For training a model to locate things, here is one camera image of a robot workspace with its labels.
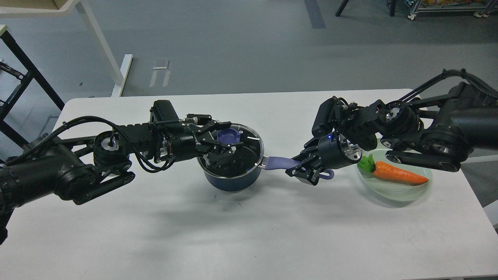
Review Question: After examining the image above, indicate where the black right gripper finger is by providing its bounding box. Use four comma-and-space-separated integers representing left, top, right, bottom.
292, 138, 321, 163
285, 160, 331, 186

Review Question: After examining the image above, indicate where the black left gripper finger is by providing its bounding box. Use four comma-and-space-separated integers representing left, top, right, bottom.
197, 139, 244, 167
186, 114, 232, 140

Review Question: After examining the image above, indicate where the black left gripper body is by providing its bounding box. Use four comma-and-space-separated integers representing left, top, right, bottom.
170, 124, 203, 161

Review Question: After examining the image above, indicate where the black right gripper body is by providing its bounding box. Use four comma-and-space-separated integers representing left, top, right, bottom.
316, 133, 362, 170

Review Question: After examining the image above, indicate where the glass lid with blue knob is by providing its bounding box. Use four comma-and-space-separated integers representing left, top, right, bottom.
197, 123, 264, 180

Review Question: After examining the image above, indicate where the blue saucepan with handle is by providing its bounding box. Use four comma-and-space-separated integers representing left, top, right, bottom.
197, 124, 335, 193

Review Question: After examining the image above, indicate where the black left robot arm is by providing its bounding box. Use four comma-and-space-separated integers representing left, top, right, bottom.
1, 100, 243, 242

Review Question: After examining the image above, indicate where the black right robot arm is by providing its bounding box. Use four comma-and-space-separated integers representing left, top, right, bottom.
285, 69, 498, 186

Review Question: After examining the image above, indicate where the orange toy carrot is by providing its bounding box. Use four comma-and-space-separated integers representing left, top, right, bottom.
356, 154, 429, 186

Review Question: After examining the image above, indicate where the black stand leg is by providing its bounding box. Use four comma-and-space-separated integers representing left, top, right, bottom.
334, 0, 400, 17

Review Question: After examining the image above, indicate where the black metal rack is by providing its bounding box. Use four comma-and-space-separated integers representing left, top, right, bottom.
0, 24, 65, 147

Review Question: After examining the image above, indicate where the wheeled metal cart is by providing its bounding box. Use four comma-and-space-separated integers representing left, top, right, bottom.
404, 0, 497, 21

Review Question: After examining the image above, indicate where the white table frame leg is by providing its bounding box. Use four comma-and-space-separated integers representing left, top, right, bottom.
0, 0, 134, 97

